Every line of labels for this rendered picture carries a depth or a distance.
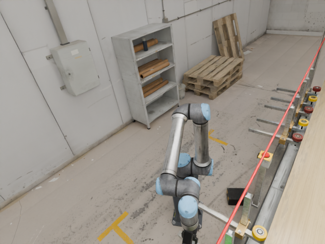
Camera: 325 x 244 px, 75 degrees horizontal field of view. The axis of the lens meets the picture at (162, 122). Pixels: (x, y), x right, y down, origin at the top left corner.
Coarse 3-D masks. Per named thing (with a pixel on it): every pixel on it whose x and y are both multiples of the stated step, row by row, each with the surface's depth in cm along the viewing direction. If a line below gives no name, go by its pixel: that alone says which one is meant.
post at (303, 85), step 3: (303, 81) 206; (306, 81) 205; (303, 84) 207; (303, 87) 208; (300, 90) 211; (303, 90) 210; (300, 93) 213; (303, 93) 214; (300, 96) 214; (300, 99) 216; (300, 102) 217; (297, 108) 223
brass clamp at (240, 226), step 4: (240, 220) 136; (248, 220) 136; (240, 224) 134; (248, 224) 135; (236, 228) 133; (240, 228) 132; (244, 228) 132; (236, 232) 131; (244, 232) 130; (236, 236) 133; (240, 236) 130
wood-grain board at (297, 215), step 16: (320, 96) 229; (320, 112) 207; (320, 128) 188; (304, 144) 175; (320, 144) 173; (304, 160) 162; (320, 160) 160; (304, 176) 150; (320, 176) 149; (288, 192) 142; (304, 192) 141; (320, 192) 139; (288, 208) 133; (304, 208) 132; (320, 208) 130; (272, 224) 127; (288, 224) 125; (304, 224) 124; (320, 224) 123; (272, 240) 119; (288, 240) 118; (304, 240) 117; (320, 240) 116
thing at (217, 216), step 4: (200, 204) 150; (200, 208) 149; (204, 208) 148; (208, 208) 147; (208, 212) 145; (212, 212) 144; (216, 212) 144; (216, 216) 142; (220, 216) 141; (224, 216) 141; (220, 220) 141; (224, 220) 139; (232, 224) 136; (236, 224) 136; (248, 232) 131; (248, 236) 131; (252, 236) 128; (256, 240) 127
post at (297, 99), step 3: (297, 96) 193; (297, 99) 194; (294, 102) 197; (297, 102) 195; (294, 105) 198; (297, 105) 197; (294, 111) 201; (294, 114) 203; (294, 117) 204; (291, 120) 208; (291, 123) 209
